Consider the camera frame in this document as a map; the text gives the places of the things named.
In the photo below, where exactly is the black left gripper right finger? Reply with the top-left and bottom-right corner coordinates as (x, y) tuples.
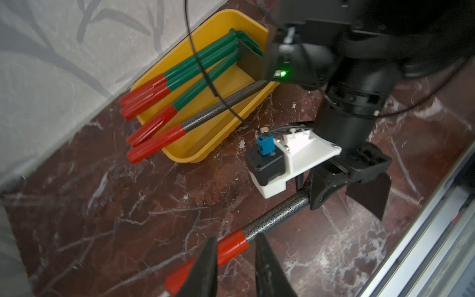
(255, 233), (297, 297)

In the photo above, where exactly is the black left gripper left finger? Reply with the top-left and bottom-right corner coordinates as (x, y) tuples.
(176, 236), (218, 297)

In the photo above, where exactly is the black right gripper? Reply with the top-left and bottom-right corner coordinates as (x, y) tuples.
(309, 59), (401, 212)

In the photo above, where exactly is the green small hoe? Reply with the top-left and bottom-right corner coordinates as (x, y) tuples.
(127, 49), (239, 147)
(120, 41), (261, 120)
(119, 28), (263, 106)

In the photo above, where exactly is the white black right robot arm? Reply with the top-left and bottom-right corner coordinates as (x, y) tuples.
(264, 1), (475, 217)

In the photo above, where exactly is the yellow plastic storage box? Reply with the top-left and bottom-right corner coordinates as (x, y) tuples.
(127, 9), (278, 163)

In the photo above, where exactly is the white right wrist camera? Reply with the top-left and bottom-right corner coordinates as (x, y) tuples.
(245, 128), (342, 199)

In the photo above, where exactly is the aluminium front rail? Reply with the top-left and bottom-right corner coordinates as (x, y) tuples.
(359, 143), (475, 297)

